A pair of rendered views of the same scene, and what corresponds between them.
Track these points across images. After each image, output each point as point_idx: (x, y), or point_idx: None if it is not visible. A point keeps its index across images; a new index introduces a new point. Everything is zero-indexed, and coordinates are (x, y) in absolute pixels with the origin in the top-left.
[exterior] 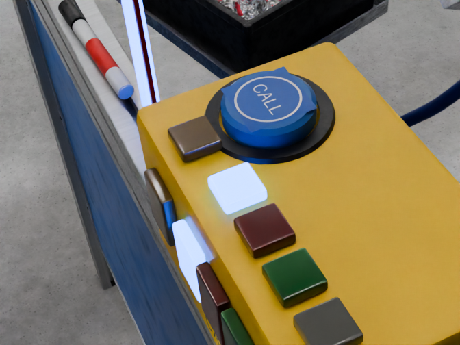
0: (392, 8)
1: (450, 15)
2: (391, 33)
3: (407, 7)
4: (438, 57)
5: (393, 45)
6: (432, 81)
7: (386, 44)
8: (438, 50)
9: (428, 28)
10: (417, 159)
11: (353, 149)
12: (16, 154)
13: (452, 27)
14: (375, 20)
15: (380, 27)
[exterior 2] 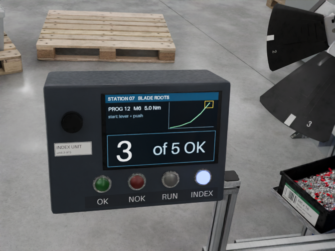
0: (37, 238)
1: (59, 220)
2: (56, 245)
3: (41, 232)
4: (85, 235)
5: (65, 248)
6: (99, 244)
7: (62, 250)
8: (80, 233)
9: (62, 231)
10: None
11: None
12: None
13: (67, 223)
14: (41, 248)
15: (48, 248)
